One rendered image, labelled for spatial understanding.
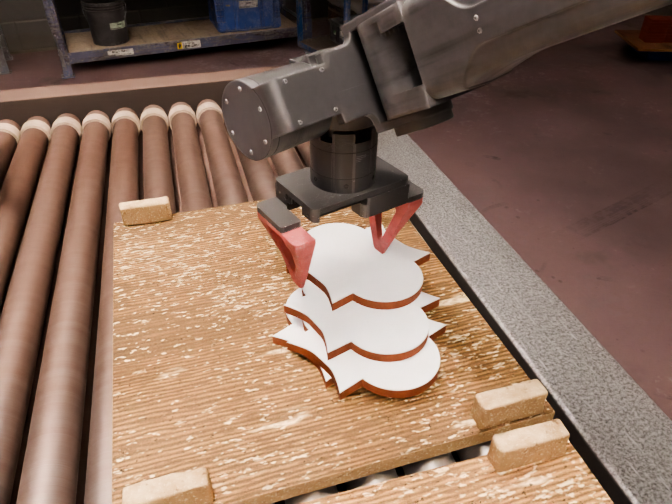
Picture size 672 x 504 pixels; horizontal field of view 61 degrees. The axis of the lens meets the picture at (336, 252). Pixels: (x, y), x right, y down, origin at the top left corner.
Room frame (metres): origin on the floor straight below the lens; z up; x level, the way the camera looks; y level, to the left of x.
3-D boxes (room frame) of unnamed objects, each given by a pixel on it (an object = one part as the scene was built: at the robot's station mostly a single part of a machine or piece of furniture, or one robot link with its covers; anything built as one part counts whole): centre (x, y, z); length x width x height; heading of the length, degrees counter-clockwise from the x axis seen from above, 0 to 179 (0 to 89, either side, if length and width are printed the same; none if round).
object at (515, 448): (0.26, -0.15, 0.95); 0.06 x 0.02 x 0.03; 106
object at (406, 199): (0.46, -0.03, 1.03); 0.07 x 0.07 x 0.09; 35
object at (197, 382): (0.45, 0.05, 0.93); 0.41 x 0.35 x 0.02; 17
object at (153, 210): (0.59, 0.23, 0.95); 0.06 x 0.02 x 0.03; 107
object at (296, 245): (0.42, 0.02, 1.03); 0.07 x 0.07 x 0.09; 35
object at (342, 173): (0.44, -0.01, 1.10); 0.10 x 0.07 x 0.07; 125
